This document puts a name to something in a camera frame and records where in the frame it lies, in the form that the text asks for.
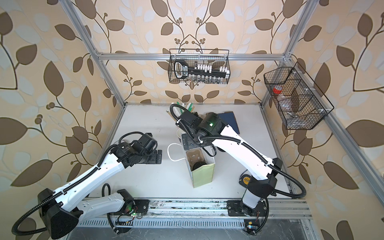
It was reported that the black paper coffee cup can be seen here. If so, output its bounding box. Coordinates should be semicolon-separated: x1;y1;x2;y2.
192;161;207;171

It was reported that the white green paper bag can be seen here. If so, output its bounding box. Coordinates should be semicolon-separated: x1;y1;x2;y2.
167;143;216;188

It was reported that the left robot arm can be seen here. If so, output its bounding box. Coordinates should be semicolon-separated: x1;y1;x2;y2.
12;133;162;240

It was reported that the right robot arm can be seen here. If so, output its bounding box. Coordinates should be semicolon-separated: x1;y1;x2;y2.
169;104;307;210

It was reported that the black tool in basket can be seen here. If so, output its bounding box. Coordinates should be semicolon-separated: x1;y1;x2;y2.
173;60;231;80

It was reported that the yellow tape measure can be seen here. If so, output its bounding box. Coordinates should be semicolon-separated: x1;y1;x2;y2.
239;173;253;189

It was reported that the red item in basket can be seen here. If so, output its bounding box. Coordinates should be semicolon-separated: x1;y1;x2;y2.
273;85;283;96

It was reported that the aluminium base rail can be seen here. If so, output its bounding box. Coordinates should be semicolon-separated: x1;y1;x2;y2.
64;197;313;229

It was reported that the back wire basket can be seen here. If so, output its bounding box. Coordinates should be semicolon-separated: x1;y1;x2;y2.
168;48;231;85

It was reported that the wire basket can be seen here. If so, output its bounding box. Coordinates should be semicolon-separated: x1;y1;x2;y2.
264;63;334;130
168;48;231;85

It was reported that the right wire basket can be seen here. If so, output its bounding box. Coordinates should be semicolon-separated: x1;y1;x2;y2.
264;63;334;130

